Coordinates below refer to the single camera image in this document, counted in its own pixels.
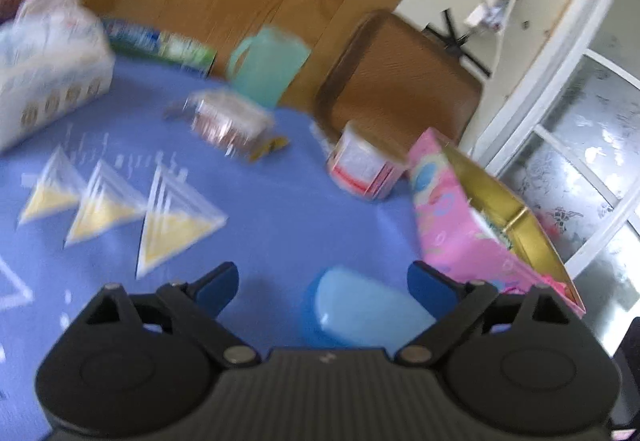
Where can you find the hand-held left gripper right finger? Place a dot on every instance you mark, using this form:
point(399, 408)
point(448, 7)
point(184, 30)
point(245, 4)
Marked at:
point(430, 288)

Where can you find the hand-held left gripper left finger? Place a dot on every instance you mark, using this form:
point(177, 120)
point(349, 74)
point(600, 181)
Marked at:
point(217, 286)

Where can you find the pink tin box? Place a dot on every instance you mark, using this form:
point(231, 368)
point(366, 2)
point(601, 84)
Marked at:
point(450, 221)

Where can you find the blue glasses case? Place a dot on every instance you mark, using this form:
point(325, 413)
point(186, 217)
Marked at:
point(360, 306)

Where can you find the white red label can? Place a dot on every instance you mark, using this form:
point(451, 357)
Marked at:
point(360, 161)

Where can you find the brown snack pack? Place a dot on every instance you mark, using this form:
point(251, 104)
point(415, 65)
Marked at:
point(230, 121)

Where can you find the white framed window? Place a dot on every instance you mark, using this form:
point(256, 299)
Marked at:
point(575, 121)

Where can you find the green plastic cup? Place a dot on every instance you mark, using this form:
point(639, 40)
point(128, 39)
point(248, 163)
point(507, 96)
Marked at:
point(270, 66)

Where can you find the green blue toothpaste box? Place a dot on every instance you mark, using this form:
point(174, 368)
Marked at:
point(165, 46)

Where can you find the white tissue pack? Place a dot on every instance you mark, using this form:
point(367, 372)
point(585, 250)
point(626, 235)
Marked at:
point(50, 76)

